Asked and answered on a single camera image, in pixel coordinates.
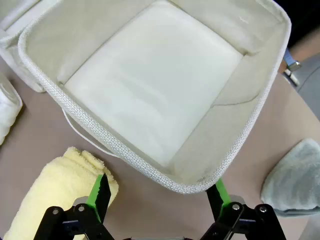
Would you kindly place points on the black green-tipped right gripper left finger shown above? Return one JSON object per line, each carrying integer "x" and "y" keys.
{"x": 100, "y": 200}

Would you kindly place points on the light teal triangle-folded towel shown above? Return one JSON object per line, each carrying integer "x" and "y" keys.
{"x": 292, "y": 180}

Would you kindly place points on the person's left forearm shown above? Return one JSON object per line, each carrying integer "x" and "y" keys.
{"x": 306, "y": 47}

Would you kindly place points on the cream fabric storage basket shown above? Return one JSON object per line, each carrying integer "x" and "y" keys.
{"x": 150, "y": 100}
{"x": 20, "y": 65}

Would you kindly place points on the yellow towel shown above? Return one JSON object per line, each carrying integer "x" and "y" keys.
{"x": 50, "y": 190}

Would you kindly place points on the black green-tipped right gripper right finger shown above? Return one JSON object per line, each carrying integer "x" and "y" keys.
{"x": 220, "y": 200}

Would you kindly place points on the person in black polo shirt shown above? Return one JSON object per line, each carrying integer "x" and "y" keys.
{"x": 302, "y": 15}

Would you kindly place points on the pale pink towel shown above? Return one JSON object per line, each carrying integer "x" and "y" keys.
{"x": 7, "y": 110}

